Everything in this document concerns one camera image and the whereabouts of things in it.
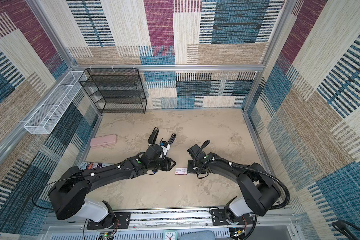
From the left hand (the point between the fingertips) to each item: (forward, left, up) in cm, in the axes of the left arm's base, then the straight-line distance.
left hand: (174, 161), depth 83 cm
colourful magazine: (+2, +50, -8) cm, 51 cm away
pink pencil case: (+19, +48, -7) cm, 52 cm away
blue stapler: (+18, +3, -7) cm, 19 cm away
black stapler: (+21, +15, -6) cm, 26 cm away
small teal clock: (-32, +2, -7) cm, 33 cm away
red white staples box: (-2, -4, -9) cm, 10 cm away
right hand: (-2, -10, -8) cm, 13 cm away
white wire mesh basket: (+11, +60, +23) cm, 66 cm away
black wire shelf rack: (+53, +43, +8) cm, 69 cm away
